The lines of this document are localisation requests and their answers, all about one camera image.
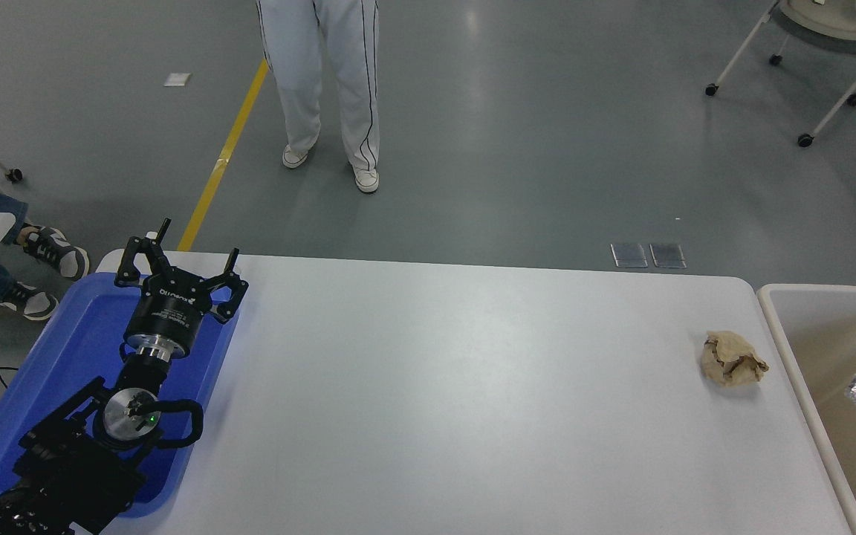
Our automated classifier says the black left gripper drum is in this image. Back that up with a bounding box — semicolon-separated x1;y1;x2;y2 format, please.
125;275;215;350

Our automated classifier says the standing person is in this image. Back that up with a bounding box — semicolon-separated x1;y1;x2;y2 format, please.
256;0;381;195

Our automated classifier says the crumpled tan paper ball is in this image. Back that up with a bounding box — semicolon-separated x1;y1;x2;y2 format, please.
700;331;770;388

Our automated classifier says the seated person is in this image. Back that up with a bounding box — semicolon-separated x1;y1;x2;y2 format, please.
0;172;91;322

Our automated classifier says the blue plastic tray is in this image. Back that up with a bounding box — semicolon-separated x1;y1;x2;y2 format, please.
0;271;241;519

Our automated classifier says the yellow floor tape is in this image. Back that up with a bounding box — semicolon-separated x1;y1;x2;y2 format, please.
177;58;270;252

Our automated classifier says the white wheeled chair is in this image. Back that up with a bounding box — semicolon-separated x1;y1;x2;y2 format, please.
704;0;856;148

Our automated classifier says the large pale bin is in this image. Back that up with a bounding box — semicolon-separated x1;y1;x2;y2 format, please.
758;284;856;535

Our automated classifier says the metal floor plate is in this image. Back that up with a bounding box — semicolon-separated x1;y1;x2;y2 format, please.
649;242;687;269
611;242;649;268

